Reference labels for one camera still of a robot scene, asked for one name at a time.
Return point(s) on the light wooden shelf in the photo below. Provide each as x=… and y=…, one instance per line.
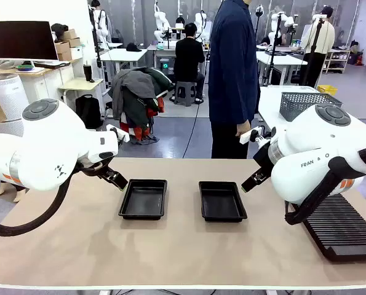
x=336, y=61

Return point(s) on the grey plastic stool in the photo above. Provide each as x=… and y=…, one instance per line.
x=185, y=92

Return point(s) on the black slotted board rack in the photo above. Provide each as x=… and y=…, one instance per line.
x=348, y=227

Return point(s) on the black tumbler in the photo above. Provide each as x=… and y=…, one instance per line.
x=87, y=73

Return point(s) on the black backpack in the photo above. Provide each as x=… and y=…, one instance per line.
x=89, y=112

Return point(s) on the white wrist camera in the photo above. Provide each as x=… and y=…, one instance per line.
x=247, y=136
x=118, y=132

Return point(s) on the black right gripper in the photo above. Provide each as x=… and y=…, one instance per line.
x=265, y=158

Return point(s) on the white work table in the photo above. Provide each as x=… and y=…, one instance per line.
x=281, y=58
x=124, y=55

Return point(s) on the small light wooden desk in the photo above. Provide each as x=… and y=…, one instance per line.
x=81, y=84

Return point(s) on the person in navy coat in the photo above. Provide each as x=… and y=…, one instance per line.
x=232, y=61

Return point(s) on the black camera tripod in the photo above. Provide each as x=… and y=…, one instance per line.
x=275, y=49

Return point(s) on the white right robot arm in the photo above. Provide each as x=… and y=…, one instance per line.
x=308, y=144

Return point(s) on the pile of coats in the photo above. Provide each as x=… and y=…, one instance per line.
x=133, y=95

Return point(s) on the green bowl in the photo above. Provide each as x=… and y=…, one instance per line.
x=25, y=67

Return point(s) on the mannequin legs bare feet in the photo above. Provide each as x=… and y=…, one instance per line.
x=7, y=192

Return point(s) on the seated person in black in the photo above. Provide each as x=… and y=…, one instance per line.
x=189, y=55

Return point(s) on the black baseball cap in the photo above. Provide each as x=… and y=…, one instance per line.
x=133, y=47

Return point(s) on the person in beige shirt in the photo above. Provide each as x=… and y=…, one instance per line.
x=319, y=40

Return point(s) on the person left hand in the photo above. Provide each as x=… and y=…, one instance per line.
x=243, y=127

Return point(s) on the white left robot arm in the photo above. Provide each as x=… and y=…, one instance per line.
x=47, y=144

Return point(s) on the grey plastic mesh basket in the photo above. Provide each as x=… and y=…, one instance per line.
x=299, y=104

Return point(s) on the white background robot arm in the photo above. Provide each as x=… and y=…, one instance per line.
x=282, y=21
x=101, y=24
x=201, y=24
x=161, y=21

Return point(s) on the black computer monitor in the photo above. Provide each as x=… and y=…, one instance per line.
x=22, y=40

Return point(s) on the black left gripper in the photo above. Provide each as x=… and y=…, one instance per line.
x=96, y=169

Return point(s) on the brown cardboard box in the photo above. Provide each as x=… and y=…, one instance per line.
x=74, y=42
x=62, y=50
x=69, y=33

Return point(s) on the yellow plastic bin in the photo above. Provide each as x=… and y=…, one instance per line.
x=327, y=90

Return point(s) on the white air purifier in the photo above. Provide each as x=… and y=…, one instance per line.
x=7, y=95

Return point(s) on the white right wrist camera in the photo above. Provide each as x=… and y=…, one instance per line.
x=247, y=136

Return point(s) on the black plastic ESD tray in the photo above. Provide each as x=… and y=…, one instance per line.
x=221, y=202
x=142, y=199

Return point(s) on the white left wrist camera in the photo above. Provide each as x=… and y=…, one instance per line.
x=118, y=132

